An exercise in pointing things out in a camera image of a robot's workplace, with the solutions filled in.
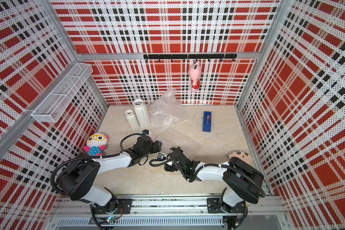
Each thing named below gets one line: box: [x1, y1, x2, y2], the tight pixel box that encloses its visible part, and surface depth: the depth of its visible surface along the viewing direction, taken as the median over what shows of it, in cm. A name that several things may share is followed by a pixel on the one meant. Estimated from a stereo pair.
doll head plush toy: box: [228, 150, 254, 165], surface depth 86 cm
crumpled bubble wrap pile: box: [148, 87, 191, 129], surface depth 110 cm
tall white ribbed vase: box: [132, 98, 151, 128], surface depth 97 cm
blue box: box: [202, 111, 212, 133], surface depth 107 cm
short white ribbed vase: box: [124, 108, 139, 131], surface depth 97 cm
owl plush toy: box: [83, 132, 110, 157], surface depth 93 cm
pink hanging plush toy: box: [188, 59, 202, 92], surface depth 94 cm
